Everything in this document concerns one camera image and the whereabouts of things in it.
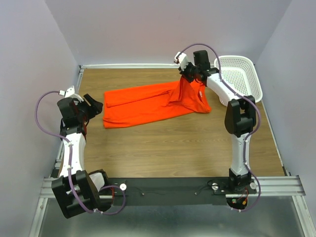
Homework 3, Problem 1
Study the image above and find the aluminium frame rail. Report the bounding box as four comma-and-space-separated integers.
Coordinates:
39, 176, 306, 198

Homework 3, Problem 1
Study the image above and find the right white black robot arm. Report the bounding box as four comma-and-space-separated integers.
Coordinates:
174, 50, 258, 194

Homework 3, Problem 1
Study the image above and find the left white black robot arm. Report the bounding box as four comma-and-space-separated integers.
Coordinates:
51, 94, 110, 218

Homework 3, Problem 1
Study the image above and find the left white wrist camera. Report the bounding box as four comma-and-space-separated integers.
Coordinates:
58, 85, 83, 103

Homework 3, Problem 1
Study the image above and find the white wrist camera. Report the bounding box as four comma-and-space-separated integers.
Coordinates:
174, 52, 190, 71
58, 85, 83, 103

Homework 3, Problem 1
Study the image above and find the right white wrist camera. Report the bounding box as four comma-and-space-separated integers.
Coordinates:
174, 52, 190, 71

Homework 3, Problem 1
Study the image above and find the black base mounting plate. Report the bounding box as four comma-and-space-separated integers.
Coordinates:
107, 177, 257, 206

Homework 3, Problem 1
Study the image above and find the orange t shirt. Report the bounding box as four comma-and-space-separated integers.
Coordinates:
103, 77, 211, 128

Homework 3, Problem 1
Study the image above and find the white perforated plastic basket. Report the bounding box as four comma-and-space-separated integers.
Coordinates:
219, 55, 263, 103

